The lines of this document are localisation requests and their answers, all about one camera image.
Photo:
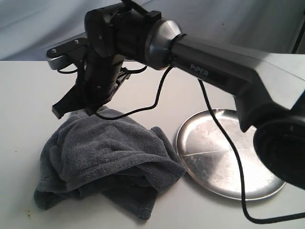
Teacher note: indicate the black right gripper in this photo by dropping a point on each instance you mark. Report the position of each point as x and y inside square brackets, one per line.
[94, 86]

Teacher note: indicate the grey fleece towel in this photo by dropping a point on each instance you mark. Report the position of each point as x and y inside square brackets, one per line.
[122, 160]

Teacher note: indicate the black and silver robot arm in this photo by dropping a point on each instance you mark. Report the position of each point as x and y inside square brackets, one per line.
[268, 88]

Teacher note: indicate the grey backdrop curtain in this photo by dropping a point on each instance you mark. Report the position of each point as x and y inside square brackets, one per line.
[28, 28]

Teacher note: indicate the round stainless steel plate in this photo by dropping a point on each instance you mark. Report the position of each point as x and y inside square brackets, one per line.
[210, 160]

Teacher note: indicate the black stand pole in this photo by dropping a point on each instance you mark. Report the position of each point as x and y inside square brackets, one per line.
[299, 38]

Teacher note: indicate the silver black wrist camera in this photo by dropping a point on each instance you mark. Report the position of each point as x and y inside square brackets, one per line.
[68, 53]

